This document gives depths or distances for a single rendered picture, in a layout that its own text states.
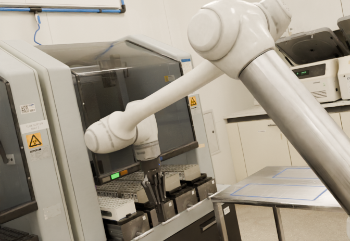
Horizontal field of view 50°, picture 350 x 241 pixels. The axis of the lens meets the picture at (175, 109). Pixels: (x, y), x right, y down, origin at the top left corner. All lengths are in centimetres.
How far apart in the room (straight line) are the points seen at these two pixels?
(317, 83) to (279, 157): 80
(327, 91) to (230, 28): 264
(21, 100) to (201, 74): 63
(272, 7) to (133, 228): 98
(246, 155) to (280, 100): 313
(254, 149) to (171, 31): 141
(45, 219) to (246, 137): 275
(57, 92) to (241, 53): 82
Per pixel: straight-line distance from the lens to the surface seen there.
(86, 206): 151
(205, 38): 82
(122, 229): 151
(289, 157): 370
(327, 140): 81
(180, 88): 113
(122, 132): 119
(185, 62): 193
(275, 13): 99
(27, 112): 140
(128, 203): 156
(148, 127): 132
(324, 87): 342
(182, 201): 172
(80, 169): 149
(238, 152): 398
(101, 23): 307
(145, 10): 342
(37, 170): 141
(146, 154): 133
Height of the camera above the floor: 127
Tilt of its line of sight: 3 degrees down
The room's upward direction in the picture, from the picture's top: 11 degrees counter-clockwise
